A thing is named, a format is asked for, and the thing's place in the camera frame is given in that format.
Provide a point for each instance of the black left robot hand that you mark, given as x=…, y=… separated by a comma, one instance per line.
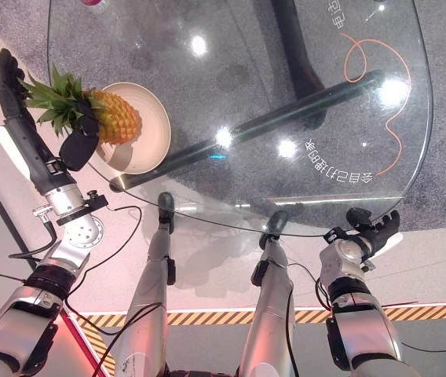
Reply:
x=24, y=133

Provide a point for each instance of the pink object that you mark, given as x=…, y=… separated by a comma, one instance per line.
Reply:
x=91, y=2

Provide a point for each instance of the yellow pineapple with green crown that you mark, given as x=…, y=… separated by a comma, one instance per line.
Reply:
x=119, y=118

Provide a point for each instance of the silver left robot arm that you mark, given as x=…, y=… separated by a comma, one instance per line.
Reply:
x=15, y=326

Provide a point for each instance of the cream round plate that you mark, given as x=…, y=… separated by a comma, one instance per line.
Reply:
x=150, y=129

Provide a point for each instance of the yellow black hazard tape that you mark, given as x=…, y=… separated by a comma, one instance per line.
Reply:
x=207, y=317

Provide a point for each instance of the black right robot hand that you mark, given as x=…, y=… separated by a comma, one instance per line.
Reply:
x=380, y=231

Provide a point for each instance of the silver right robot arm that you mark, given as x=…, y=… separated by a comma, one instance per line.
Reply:
x=360, y=334

